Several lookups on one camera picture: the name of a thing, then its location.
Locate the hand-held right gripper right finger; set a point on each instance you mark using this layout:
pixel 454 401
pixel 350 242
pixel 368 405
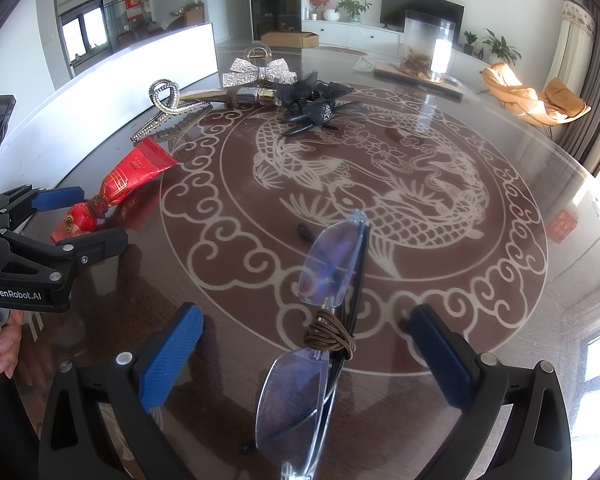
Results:
pixel 440 355

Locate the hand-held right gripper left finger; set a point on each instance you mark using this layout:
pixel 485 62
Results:
pixel 172 355

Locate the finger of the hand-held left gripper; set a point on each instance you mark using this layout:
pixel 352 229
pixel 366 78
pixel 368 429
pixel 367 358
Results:
pixel 100 245
pixel 60 197

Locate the red tube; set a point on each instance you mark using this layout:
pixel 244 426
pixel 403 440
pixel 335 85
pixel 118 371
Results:
pixel 130 172

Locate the clear rimless glasses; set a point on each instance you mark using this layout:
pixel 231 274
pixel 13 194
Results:
pixel 330 260

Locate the round brown patterned desktop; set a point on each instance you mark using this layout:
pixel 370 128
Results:
pixel 480 310

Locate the person's left hand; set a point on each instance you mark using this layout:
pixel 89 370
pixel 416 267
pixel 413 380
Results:
pixel 7 350

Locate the white curved panel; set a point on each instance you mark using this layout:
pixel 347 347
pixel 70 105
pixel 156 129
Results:
pixel 130 75

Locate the rhinestone hair claw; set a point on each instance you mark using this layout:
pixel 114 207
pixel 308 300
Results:
pixel 170 108

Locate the person's dark clothing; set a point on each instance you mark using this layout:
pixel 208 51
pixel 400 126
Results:
pixel 5 435

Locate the glass balcony doors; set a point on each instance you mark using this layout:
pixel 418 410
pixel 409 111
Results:
pixel 90 32

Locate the cream and gold hair clip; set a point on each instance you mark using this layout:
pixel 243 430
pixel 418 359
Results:
pixel 205 94

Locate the red window poster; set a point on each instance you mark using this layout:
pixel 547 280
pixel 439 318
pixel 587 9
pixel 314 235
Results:
pixel 134 7

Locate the wooden sideboard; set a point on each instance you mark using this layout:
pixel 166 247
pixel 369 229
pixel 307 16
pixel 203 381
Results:
pixel 190 17

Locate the rhinestone bow hair clip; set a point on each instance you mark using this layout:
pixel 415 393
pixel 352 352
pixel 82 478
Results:
pixel 245 72

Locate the clear acrylic hair clip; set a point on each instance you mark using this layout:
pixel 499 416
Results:
pixel 257 47

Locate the black bow hair clip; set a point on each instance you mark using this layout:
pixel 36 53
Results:
pixel 315 110

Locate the orange lounge chair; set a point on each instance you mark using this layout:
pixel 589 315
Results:
pixel 525 97

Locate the cardboard box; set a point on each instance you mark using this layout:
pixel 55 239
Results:
pixel 290 40

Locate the flat tray under tank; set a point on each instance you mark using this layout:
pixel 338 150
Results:
pixel 395 72

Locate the dark display cabinet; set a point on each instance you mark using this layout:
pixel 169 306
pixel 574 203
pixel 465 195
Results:
pixel 275 0

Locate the clear plastic wrapper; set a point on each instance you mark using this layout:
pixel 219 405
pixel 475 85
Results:
pixel 366 65

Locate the grey curtain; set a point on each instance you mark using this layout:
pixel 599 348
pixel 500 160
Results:
pixel 597 95

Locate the large leafy potted plant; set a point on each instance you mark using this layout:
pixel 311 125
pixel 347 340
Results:
pixel 502 47

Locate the small potted plant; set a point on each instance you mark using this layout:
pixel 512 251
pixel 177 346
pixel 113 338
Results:
pixel 470 42

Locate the clear glass tank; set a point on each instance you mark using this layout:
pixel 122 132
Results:
pixel 420 40

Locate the red flowers in vase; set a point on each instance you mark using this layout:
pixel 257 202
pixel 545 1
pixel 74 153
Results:
pixel 319 4

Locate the white television cabinet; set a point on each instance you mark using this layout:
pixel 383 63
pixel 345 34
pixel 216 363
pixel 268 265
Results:
pixel 365 35

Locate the white sheer curtain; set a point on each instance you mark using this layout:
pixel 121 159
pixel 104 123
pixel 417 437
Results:
pixel 575 35

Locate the black television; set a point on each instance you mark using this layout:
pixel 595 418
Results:
pixel 415 5

